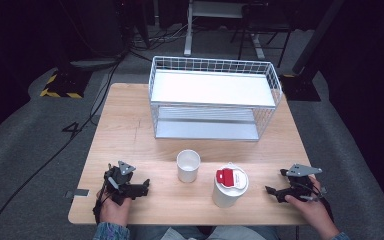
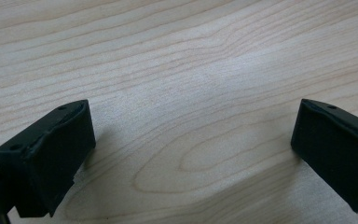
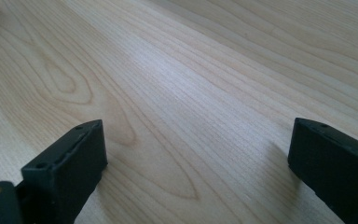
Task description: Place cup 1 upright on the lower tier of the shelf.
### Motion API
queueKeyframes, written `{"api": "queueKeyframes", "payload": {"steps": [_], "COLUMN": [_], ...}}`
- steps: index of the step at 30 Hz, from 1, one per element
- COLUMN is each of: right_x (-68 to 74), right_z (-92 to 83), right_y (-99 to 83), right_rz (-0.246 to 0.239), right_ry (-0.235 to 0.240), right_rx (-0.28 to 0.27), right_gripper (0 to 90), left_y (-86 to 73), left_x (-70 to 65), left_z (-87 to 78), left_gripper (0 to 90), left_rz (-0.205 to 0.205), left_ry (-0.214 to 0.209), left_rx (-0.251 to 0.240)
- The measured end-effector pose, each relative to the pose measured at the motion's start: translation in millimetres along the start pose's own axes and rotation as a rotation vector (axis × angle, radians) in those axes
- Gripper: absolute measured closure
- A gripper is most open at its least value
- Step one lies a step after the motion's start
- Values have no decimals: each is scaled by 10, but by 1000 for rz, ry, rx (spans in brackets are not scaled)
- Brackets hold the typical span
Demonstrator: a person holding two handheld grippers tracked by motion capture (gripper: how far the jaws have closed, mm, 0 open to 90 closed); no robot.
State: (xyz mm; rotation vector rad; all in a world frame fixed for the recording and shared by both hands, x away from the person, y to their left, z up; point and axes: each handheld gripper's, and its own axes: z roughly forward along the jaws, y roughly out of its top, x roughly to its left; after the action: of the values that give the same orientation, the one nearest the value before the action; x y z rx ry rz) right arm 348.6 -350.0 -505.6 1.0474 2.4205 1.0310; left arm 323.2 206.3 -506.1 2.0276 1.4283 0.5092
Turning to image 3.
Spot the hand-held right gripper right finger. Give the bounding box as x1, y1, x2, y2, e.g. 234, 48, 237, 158
287, 117, 358, 224

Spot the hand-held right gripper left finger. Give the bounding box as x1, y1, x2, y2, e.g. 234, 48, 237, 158
21, 119, 109, 224

